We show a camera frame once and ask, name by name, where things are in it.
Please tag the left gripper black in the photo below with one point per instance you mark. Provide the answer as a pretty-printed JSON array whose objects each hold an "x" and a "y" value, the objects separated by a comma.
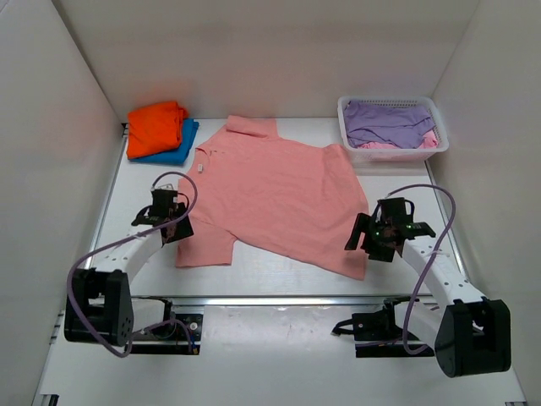
[{"x": 184, "y": 230}]

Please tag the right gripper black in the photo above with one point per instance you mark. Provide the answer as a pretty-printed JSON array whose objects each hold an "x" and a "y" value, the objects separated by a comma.
[{"x": 363, "y": 225}]

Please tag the salmon pink t-shirt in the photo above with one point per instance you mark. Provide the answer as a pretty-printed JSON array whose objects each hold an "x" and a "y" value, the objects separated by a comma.
[{"x": 279, "y": 195}]

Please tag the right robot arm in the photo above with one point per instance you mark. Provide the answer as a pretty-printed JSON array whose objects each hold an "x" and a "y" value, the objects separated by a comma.
[{"x": 467, "y": 333}]

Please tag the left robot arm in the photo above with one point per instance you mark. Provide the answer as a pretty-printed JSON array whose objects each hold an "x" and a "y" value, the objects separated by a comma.
[{"x": 100, "y": 307}]

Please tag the folded orange t-shirt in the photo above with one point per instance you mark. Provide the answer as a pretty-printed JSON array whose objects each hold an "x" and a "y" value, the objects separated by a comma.
[{"x": 155, "y": 129}]

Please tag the white plastic basket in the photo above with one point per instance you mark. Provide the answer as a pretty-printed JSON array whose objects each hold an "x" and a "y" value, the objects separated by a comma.
[{"x": 360, "y": 156}]

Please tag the purple t-shirt in basket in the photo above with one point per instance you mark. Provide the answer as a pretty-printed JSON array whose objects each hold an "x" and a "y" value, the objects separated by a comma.
[{"x": 365, "y": 122}]

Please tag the pink t-shirt in basket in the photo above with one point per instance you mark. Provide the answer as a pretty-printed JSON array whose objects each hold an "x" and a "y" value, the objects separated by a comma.
[{"x": 429, "y": 141}]

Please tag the left aluminium rail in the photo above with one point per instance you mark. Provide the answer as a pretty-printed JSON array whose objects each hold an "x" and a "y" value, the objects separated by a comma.
[{"x": 108, "y": 223}]

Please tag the aluminium rail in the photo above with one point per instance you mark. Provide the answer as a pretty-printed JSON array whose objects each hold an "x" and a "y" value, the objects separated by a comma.
[
  {"x": 108, "y": 223},
  {"x": 278, "y": 301}
]

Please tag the front aluminium rail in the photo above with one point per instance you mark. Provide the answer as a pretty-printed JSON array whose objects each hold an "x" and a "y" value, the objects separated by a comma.
[{"x": 278, "y": 301}]

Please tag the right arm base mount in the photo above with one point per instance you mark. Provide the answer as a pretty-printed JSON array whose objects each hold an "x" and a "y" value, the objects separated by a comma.
[{"x": 376, "y": 334}]

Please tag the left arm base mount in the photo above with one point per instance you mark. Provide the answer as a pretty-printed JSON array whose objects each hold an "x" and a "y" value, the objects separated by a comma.
[{"x": 181, "y": 334}]

